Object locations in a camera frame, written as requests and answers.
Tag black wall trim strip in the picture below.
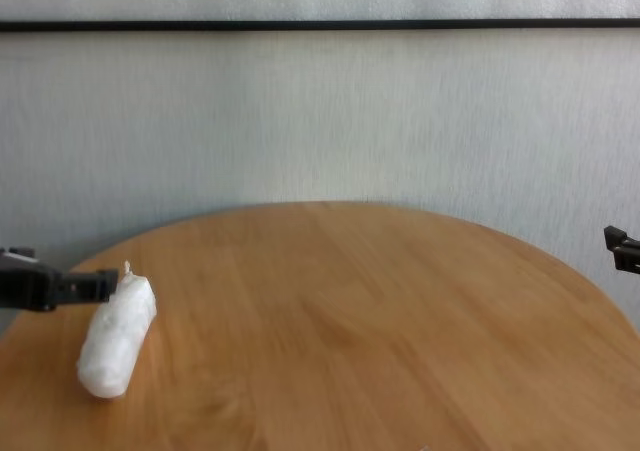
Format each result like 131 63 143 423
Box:
0 17 640 34

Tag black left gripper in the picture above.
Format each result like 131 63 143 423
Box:
0 246 120 314

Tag white plastic-wrapped sandbag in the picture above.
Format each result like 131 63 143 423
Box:
75 260 158 400

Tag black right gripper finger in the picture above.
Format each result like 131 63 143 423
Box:
603 224 640 274

